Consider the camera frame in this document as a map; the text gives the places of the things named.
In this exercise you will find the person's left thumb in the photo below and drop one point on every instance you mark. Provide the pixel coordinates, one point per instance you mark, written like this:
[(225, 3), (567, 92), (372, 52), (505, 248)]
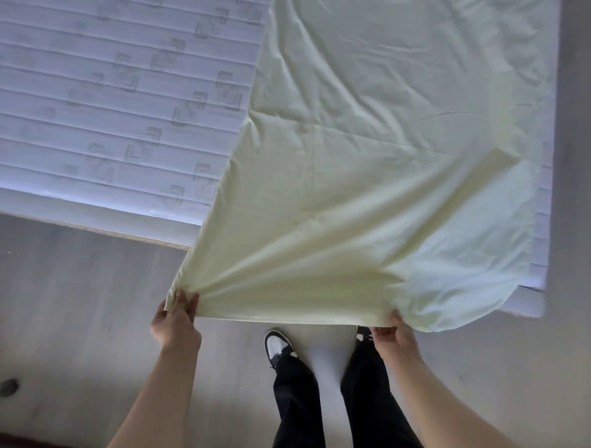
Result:
[(162, 308)]

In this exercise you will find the pale green bed sheet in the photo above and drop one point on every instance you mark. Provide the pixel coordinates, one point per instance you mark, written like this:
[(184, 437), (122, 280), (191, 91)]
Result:
[(369, 184)]

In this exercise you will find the black trousers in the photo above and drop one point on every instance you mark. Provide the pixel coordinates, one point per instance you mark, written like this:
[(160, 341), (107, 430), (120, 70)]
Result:
[(332, 401)]

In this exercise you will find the black and white right sneaker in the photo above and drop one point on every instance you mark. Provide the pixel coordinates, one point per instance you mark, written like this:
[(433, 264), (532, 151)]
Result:
[(364, 333)]

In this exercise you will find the person's right hand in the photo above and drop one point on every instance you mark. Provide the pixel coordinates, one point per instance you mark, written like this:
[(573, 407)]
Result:
[(397, 341)]

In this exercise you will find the black and white left sneaker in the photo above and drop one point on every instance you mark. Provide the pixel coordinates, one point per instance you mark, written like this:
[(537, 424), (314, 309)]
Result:
[(277, 344)]

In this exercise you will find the person's right forearm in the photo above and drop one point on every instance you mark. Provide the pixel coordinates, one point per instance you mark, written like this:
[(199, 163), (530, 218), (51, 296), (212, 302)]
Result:
[(443, 406)]

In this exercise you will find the white quilted mattress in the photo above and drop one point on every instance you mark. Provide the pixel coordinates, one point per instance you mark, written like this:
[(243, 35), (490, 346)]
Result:
[(115, 115)]

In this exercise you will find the black and white sneaker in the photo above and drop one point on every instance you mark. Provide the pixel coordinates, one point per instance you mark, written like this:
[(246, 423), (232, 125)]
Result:
[(277, 344), (364, 333)]

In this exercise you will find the person's right thumb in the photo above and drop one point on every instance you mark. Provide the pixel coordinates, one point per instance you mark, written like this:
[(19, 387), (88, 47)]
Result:
[(382, 330)]

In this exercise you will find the person's left forearm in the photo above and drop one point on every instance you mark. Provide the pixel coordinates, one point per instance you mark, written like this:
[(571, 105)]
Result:
[(154, 399)]

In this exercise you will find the person's left hand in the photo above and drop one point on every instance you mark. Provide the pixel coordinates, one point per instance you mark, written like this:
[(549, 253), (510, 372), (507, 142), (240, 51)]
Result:
[(175, 327)]

